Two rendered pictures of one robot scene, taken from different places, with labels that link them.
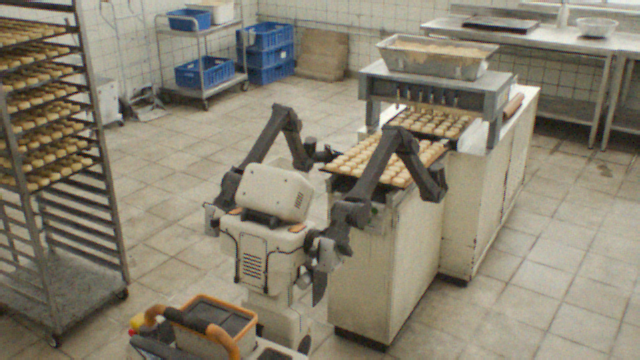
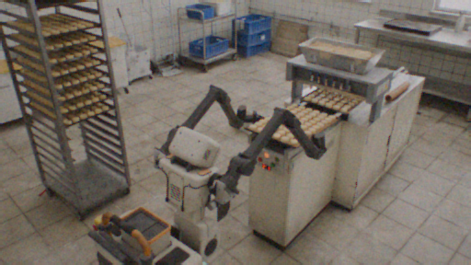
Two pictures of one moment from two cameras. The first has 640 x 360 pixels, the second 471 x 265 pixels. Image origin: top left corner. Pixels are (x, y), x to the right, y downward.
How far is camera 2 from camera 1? 0.39 m
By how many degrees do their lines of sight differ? 9
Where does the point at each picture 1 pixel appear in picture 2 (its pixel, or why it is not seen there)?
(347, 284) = (260, 203)
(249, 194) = (177, 147)
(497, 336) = (362, 250)
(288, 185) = (200, 144)
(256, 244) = (178, 179)
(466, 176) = (352, 139)
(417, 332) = (308, 239)
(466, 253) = (350, 190)
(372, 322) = (275, 230)
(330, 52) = (294, 37)
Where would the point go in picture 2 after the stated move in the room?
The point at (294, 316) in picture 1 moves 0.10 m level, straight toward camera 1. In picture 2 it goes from (202, 226) to (199, 240)
